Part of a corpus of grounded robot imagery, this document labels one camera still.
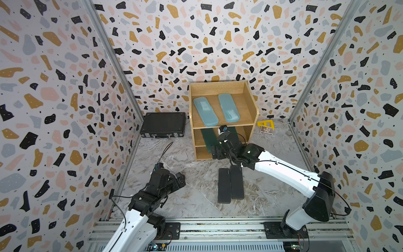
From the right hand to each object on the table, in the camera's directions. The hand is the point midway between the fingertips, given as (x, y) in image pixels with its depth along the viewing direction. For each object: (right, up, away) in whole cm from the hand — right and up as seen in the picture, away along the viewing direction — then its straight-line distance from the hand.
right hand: (218, 147), depth 78 cm
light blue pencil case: (-5, +16, 0) cm, 17 cm away
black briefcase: (-40, +13, +41) cm, 58 cm away
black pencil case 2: (+11, -24, +11) cm, 28 cm away
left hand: (-19, -16, 0) cm, 25 cm away
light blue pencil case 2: (+6, +17, +1) cm, 19 cm away
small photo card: (+37, +9, +36) cm, 52 cm away
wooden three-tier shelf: (+14, +30, +13) cm, 35 cm away
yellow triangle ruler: (+41, +15, +42) cm, 60 cm away
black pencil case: (+4, -24, +13) cm, 27 cm away
